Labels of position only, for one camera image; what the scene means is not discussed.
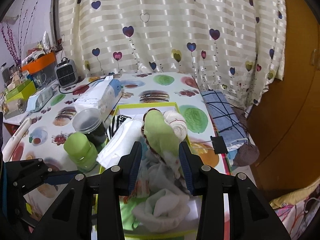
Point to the brown fabric pouch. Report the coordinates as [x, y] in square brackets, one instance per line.
[246, 155]

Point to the purple decorative twigs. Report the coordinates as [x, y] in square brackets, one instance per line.
[14, 31]

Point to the light green cloth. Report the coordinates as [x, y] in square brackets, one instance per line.
[127, 204]

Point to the white curved plastic piece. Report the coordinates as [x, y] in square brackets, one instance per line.
[16, 137]

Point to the blue wet wipes pack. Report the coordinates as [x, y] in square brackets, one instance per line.
[37, 101]

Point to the grey small heater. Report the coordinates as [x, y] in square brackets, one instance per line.
[66, 72]

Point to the green towel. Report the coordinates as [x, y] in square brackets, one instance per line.
[159, 136]

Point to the wooden wardrobe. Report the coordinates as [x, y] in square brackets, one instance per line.
[285, 125]

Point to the grey work glove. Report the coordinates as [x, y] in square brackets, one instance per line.
[160, 176]

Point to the blue checked cloth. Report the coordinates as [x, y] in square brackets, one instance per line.
[225, 120]

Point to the green lidded jar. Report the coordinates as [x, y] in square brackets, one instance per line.
[81, 151]

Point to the white tissue pack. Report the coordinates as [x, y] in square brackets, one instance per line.
[103, 96]

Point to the orange storage box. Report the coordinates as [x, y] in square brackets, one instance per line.
[41, 63]

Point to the white towel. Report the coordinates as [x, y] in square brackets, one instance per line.
[121, 143]

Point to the black binder clip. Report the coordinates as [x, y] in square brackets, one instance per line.
[218, 144]

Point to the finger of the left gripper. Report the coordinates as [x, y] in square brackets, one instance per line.
[60, 177]

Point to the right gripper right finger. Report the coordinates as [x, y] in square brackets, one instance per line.
[191, 165]

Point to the clear lidded container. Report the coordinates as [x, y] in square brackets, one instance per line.
[89, 122]

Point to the chevron patterned box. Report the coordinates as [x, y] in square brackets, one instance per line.
[14, 112]

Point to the green cardboard box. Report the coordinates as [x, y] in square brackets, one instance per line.
[22, 91]

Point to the black white striped sock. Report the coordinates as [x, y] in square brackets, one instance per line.
[115, 124]

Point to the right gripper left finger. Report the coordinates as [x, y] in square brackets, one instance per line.
[129, 165]

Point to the heart patterned curtain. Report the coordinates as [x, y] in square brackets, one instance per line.
[236, 46]

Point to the green rimmed white tray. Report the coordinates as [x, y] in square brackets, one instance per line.
[190, 223]

